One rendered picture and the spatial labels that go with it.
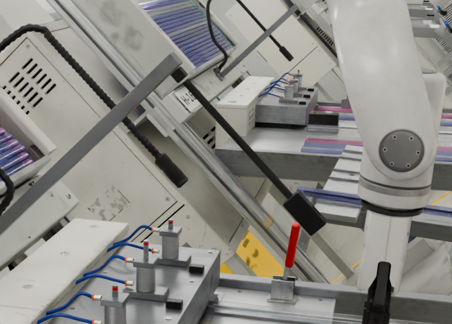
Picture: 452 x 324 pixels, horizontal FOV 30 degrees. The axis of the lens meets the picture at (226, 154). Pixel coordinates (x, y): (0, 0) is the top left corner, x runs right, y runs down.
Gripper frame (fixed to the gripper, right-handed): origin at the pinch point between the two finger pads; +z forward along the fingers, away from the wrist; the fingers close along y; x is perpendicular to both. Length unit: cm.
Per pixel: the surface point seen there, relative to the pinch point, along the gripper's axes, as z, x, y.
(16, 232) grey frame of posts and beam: -6.6, -45.2, 5.5
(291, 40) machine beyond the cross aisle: 16, -62, -440
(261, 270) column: 117, -50, -297
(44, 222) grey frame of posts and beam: -5.8, -44.4, -1.2
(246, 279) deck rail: 0.7, -17.7, -8.5
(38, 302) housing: -5.0, -35.9, 20.3
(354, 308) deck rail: 2.3, -2.7, -8.0
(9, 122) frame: -16, -54, -11
